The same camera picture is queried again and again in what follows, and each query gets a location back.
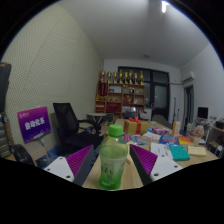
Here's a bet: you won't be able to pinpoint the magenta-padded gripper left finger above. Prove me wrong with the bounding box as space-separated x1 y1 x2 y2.
43 144 96 187

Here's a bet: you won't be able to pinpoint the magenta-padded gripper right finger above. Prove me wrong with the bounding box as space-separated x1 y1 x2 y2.
129 143 184 186

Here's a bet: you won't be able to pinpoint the green drink bottle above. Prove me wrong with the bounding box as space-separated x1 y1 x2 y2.
98 124 129 191

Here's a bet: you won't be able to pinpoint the white paper document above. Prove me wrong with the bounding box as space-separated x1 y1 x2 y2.
149 142 174 159

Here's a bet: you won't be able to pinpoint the teal book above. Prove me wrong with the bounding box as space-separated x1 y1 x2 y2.
168 143 191 162

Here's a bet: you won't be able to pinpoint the orange red book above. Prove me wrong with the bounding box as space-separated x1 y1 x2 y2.
177 135 194 145

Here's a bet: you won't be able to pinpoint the pink box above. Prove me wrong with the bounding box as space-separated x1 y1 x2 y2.
151 127 170 136

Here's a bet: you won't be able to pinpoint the black chair backrest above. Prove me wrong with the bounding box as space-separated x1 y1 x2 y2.
11 143 36 167

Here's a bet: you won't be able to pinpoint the orange standing card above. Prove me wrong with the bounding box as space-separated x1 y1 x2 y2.
172 120 182 137

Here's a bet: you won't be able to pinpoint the blue book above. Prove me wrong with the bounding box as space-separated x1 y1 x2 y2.
123 133 143 145

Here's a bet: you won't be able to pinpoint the black office chair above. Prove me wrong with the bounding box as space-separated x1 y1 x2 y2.
52 102 103 156

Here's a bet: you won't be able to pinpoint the potted pink flowers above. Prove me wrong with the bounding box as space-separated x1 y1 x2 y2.
193 124 205 147

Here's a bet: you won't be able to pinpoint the purple sign board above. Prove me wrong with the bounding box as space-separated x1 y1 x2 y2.
17 106 52 144

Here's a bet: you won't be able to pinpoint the yellow gift box red ribbon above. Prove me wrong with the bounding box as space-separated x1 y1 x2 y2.
123 115 150 136

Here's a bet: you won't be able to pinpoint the wooden side desk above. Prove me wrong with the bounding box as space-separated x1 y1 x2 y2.
206 118 224 158

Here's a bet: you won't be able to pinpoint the computer monitor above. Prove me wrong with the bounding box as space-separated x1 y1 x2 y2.
197 106 209 120

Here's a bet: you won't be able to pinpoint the wooden shelf unit with trophies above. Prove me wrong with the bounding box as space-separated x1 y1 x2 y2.
94 69 147 118

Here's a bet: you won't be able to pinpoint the dark suitcase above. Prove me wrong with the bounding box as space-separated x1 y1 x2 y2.
0 62 13 114

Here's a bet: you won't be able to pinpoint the ceiling tube light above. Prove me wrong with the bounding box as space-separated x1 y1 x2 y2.
161 0 170 14

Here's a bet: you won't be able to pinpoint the white wall air conditioner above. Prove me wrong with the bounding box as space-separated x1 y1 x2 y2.
181 70 196 84

